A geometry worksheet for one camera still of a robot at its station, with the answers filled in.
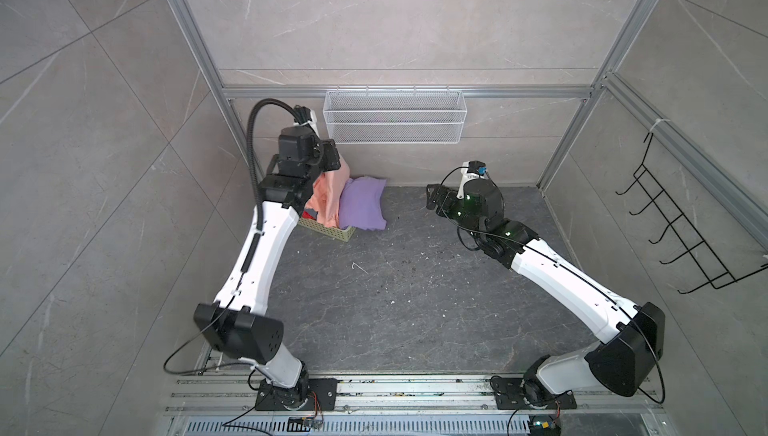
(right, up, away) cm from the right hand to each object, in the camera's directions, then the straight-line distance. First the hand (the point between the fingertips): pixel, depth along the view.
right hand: (437, 188), depth 76 cm
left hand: (-27, +13, -4) cm, 30 cm away
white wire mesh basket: (-11, +27, +24) cm, 38 cm away
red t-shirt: (-40, -7, +19) cm, 45 cm away
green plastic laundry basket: (-29, -13, +23) cm, 40 cm away
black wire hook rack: (+55, -15, -13) cm, 59 cm away
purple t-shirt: (-22, -4, +22) cm, 31 cm away
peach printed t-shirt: (-31, -1, +8) cm, 32 cm away
